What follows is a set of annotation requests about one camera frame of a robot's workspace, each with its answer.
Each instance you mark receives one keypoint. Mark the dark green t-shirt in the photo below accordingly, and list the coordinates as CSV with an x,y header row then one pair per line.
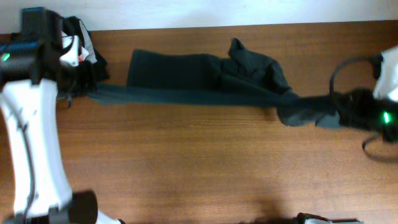
x,y
245,78

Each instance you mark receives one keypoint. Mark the red printed folded shirt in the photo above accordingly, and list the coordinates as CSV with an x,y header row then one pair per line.
x,y
77,52

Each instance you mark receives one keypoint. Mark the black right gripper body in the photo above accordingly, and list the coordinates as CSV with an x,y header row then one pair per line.
x,y
347,106

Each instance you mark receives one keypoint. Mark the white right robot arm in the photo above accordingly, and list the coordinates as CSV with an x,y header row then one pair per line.
x,y
384,66

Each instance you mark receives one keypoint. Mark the black folded garment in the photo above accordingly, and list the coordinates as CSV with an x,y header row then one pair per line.
x,y
100,70

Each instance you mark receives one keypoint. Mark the white grey folded shirt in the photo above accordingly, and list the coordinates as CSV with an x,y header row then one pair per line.
x,y
75,26

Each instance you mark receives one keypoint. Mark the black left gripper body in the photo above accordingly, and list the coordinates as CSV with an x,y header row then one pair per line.
x,y
80,79

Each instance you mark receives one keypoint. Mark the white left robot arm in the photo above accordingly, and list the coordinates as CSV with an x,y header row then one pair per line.
x,y
45,63

